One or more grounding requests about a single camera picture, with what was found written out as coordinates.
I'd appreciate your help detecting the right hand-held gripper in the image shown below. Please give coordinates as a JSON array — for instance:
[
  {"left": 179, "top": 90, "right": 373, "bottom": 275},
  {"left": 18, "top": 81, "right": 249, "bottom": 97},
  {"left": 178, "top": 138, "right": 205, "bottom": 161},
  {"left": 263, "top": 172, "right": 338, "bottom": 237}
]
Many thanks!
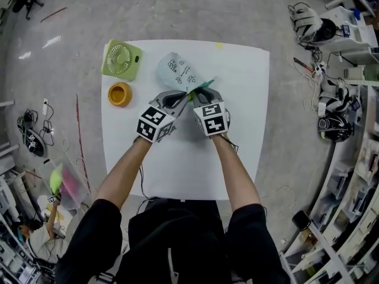
[{"left": 191, "top": 87, "right": 231, "bottom": 137}]

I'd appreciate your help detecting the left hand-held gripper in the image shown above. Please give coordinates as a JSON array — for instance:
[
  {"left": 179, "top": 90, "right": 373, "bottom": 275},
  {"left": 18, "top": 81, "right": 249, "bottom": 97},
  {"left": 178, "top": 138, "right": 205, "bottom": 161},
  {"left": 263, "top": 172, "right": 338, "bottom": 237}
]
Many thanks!
[{"left": 136, "top": 89, "right": 191, "bottom": 144}]

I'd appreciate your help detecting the mint printed pencil pouch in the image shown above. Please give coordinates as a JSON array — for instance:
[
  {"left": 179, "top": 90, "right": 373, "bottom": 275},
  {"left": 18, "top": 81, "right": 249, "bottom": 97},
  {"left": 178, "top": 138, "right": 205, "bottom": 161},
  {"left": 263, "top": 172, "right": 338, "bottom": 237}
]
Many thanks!
[{"left": 155, "top": 51, "right": 219, "bottom": 95}]

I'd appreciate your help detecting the person's left forearm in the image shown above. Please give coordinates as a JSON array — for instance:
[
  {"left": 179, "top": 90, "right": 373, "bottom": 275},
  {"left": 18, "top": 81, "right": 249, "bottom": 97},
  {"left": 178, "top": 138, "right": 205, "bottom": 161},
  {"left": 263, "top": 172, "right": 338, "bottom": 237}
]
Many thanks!
[{"left": 95, "top": 135, "right": 155, "bottom": 210}]

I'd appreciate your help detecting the person's right forearm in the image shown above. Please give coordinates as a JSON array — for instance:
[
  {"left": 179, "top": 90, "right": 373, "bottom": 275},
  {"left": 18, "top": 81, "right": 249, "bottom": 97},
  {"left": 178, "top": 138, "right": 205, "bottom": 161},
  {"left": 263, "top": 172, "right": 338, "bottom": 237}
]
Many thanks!
[{"left": 210, "top": 133, "right": 262, "bottom": 213}]

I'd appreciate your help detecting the green square desk fan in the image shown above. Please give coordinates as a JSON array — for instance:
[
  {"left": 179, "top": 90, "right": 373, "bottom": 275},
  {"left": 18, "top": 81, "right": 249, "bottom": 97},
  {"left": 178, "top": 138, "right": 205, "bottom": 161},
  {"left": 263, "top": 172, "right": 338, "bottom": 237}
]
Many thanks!
[{"left": 101, "top": 38, "right": 143, "bottom": 83}]

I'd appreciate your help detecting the clear plastic storage bin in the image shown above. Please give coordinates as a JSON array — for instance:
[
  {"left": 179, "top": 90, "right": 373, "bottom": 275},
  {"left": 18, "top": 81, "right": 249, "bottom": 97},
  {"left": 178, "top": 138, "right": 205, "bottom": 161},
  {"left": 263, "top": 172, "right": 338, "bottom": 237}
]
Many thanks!
[{"left": 37, "top": 160, "right": 91, "bottom": 210}]

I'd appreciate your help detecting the yellow-green cloth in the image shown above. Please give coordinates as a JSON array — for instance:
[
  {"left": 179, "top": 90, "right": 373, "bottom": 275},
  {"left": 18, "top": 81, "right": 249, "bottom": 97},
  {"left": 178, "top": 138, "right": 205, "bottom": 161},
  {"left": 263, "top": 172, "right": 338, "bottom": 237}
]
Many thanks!
[{"left": 49, "top": 162, "right": 64, "bottom": 195}]

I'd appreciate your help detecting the person's black clothing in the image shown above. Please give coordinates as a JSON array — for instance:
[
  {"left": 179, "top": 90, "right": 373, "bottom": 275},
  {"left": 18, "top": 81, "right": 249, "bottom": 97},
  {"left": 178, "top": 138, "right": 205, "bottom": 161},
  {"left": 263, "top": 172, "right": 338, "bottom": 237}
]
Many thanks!
[{"left": 54, "top": 198, "right": 293, "bottom": 284}]

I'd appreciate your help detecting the black helmet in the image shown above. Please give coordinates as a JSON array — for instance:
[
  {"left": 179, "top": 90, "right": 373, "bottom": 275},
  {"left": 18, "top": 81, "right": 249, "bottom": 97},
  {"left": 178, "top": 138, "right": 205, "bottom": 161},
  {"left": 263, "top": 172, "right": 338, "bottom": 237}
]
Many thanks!
[{"left": 317, "top": 113, "right": 355, "bottom": 143}]

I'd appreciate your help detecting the black round stool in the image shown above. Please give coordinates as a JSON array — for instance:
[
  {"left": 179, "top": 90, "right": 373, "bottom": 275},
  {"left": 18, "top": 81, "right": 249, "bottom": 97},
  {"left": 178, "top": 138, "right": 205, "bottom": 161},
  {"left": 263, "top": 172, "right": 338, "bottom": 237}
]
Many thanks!
[{"left": 291, "top": 209, "right": 311, "bottom": 232}]

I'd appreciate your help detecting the short red stick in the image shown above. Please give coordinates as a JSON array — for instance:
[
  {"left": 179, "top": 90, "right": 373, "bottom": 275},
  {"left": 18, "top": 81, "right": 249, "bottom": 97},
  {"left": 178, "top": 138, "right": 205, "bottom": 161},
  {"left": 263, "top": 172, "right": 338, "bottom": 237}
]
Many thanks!
[{"left": 40, "top": 7, "right": 69, "bottom": 23}]

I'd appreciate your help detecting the white shelving unit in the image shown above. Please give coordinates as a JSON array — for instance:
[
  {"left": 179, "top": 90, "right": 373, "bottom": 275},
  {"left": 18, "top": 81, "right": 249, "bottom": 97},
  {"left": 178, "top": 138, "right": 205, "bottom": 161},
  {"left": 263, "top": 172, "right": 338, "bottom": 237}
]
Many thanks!
[{"left": 280, "top": 80, "right": 379, "bottom": 284}]

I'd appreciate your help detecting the white rolling cart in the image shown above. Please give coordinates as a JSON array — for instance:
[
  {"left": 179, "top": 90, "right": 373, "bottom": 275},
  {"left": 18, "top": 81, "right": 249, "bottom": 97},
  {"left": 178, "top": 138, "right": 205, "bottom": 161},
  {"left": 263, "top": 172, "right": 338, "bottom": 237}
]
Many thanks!
[{"left": 319, "top": 5, "right": 379, "bottom": 65}]

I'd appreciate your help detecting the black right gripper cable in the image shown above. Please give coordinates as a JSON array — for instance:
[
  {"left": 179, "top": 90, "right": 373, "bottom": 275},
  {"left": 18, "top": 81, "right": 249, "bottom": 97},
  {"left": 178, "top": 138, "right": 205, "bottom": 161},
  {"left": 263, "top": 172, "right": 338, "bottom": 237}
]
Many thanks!
[{"left": 222, "top": 132, "right": 241, "bottom": 154}]

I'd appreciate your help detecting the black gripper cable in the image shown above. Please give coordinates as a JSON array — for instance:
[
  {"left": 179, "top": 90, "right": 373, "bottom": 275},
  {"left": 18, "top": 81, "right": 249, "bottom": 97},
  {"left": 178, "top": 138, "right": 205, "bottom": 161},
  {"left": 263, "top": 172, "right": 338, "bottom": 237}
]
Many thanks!
[
  {"left": 222, "top": 132, "right": 241, "bottom": 154},
  {"left": 137, "top": 163, "right": 149, "bottom": 202}
]

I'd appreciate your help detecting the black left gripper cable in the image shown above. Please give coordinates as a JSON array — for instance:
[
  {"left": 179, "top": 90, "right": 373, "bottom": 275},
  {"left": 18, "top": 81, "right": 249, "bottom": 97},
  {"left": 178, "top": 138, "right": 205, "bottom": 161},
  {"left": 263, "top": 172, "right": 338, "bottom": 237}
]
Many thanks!
[{"left": 137, "top": 163, "right": 149, "bottom": 202}]

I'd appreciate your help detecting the white rope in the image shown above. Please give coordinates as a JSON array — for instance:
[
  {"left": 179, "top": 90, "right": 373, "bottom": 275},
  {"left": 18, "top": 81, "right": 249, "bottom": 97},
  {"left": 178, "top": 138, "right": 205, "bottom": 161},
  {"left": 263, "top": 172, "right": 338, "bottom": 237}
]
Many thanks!
[{"left": 286, "top": 51, "right": 321, "bottom": 115}]

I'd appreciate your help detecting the red-handled tool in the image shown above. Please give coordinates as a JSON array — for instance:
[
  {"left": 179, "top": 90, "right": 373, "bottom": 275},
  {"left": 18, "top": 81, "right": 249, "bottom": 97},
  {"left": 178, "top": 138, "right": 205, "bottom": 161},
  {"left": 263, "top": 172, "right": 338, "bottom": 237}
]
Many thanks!
[{"left": 293, "top": 57, "right": 314, "bottom": 73}]

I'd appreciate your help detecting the grey strapped headset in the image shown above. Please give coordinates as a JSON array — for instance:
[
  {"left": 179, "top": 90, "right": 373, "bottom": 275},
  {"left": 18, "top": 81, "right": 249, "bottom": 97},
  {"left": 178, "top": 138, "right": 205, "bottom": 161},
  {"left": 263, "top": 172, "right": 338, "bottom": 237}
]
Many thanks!
[{"left": 288, "top": 2, "right": 323, "bottom": 43}]

